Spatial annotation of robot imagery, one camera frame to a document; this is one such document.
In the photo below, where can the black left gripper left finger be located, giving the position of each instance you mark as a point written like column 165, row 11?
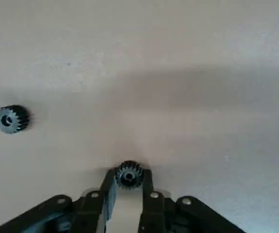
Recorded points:
column 88, row 211

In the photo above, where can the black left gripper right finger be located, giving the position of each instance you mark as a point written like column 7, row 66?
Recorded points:
column 153, row 213

